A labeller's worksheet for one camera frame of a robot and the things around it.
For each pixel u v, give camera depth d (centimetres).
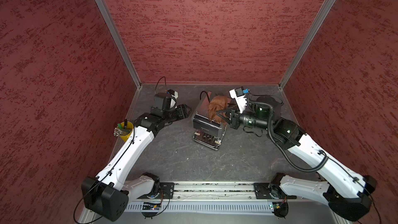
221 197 73
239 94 53
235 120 52
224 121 58
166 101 57
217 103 57
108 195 37
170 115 62
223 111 57
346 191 38
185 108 68
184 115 66
